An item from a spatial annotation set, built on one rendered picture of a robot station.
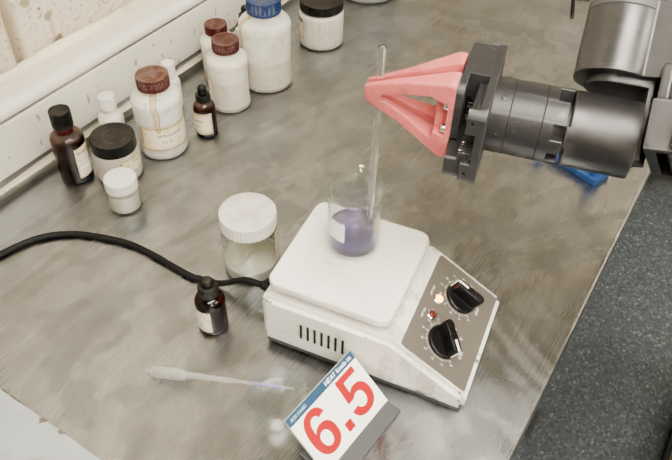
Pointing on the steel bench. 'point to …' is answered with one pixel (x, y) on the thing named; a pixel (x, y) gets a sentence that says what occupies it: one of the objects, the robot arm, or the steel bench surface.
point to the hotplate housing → (367, 338)
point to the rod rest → (587, 176)
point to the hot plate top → (351, 271)
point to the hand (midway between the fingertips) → (376, 90)
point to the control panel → (473, 330)
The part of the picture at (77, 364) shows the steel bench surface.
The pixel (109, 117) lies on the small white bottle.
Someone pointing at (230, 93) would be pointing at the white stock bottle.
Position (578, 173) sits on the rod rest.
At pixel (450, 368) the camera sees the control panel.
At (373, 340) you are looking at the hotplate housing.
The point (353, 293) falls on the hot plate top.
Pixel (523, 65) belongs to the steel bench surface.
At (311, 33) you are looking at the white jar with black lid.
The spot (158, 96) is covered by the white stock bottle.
